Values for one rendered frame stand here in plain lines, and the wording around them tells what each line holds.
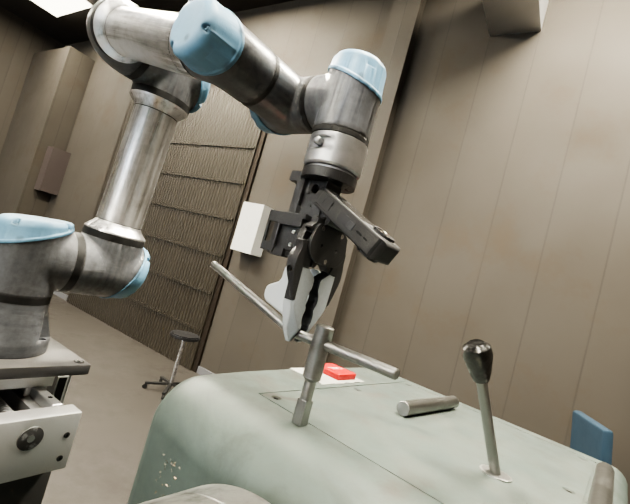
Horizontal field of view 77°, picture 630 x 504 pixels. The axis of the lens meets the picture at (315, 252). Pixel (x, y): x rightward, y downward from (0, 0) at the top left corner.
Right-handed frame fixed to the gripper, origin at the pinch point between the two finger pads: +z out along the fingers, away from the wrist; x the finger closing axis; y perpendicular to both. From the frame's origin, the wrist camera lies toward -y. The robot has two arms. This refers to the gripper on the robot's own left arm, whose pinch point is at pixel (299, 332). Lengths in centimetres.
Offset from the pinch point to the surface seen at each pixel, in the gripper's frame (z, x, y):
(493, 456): 7.4, -14.6, -20.7
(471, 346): -4.2, -7.6, -17.4
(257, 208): -63, -249, 302
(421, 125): -171, -284, 152
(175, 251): 9, -248, 431
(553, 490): 9.7, -20.9, -26.5
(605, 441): 36, -241, -30
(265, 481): 12.8, 7.3, -6.6
